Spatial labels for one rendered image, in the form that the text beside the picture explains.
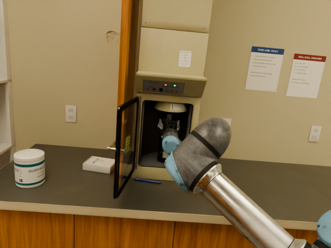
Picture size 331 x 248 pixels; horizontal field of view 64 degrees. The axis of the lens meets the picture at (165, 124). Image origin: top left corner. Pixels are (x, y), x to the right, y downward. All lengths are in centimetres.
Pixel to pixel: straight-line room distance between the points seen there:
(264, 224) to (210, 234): 62
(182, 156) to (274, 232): 30
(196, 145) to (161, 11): 75
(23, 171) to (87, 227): 39
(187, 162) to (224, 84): 110
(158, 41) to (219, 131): 66
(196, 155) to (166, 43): 69
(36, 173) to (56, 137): 61
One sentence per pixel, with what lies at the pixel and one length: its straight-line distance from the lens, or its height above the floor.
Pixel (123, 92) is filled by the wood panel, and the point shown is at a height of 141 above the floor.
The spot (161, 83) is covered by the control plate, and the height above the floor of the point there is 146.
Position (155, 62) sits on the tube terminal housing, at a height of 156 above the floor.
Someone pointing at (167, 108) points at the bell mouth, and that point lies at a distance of 135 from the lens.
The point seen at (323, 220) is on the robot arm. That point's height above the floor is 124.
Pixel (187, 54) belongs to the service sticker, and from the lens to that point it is 131.
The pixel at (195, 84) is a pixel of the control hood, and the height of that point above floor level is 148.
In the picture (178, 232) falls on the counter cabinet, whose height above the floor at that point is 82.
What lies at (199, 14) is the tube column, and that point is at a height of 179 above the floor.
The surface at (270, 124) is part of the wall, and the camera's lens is 195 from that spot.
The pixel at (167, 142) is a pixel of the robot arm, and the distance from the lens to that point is 111.
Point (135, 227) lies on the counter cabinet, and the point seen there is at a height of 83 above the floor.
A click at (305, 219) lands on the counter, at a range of 140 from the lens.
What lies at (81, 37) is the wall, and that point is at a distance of 181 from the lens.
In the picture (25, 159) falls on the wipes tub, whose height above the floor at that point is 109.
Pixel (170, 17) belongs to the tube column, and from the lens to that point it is 131.
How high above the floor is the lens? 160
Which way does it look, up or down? 15 degrees down
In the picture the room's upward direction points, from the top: 5 degrees clockwise
